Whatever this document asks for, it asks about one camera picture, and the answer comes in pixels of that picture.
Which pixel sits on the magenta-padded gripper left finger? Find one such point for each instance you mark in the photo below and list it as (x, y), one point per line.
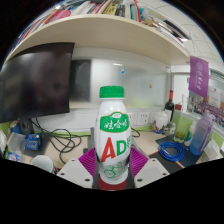
(75, 170)

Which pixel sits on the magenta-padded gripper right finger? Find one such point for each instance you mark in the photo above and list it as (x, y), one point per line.
(150, 170)

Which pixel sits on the white drink bottle green cap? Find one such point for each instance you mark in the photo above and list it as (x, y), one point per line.
(112, 146)

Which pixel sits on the purple blue water bottle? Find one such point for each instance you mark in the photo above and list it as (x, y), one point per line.
(200, 135)

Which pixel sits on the black desk mat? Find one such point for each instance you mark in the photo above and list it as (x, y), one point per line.
(160, 165)

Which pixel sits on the flat round red coaster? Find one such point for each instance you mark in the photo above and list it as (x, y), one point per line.
(113, 187)

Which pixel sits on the green drinking glass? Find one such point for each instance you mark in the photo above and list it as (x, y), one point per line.
(181, 130)

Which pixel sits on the small blue packet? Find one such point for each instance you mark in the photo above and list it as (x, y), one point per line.
(32, 142)

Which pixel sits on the dark wine bottle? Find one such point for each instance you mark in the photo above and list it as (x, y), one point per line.
(169, 106)

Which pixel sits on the black computer monitor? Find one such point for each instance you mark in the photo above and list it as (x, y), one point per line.
(36, 80)

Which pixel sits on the purple hanging banner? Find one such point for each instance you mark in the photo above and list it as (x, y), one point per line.
(199, 76)

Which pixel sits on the ceiling lights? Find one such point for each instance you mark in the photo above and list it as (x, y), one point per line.
(184, 39)

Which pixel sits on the wooden shelf with books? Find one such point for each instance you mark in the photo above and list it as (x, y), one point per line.
(106, 33)

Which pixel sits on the white wall socket panel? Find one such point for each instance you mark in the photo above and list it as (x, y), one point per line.
(141, 118)

